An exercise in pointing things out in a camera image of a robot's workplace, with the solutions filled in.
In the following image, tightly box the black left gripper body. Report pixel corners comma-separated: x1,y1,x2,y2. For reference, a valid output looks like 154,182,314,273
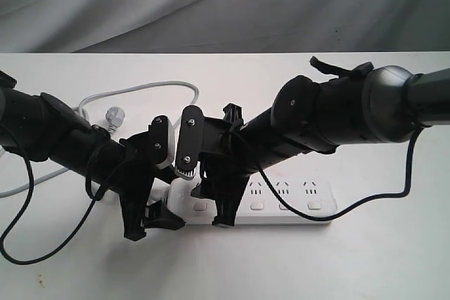
119,115,168,242

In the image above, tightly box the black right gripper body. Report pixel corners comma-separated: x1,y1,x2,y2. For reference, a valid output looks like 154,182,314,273
175,103,251,228

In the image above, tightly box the white five-socket power strip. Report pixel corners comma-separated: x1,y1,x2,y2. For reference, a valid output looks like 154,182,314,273
150,175,338,226

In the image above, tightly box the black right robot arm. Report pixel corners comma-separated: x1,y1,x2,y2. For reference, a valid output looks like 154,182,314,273
175,60,449,226

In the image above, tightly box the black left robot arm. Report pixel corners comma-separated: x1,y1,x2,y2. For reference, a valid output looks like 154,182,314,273
1,72,185,241

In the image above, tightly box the grey backdrop cloth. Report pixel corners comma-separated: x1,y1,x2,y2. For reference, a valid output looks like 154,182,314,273
1,0,449,53

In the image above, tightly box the grey power cord with plug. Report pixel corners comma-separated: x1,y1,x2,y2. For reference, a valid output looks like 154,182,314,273
0,80,200,198

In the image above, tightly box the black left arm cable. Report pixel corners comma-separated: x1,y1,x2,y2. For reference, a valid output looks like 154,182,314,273
0,124,141,264

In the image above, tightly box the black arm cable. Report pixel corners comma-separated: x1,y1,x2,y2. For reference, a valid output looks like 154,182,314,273
224,57,423,222
0,124,141,264

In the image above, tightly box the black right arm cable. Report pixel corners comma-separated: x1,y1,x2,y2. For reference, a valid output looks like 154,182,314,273
224,57,423,222

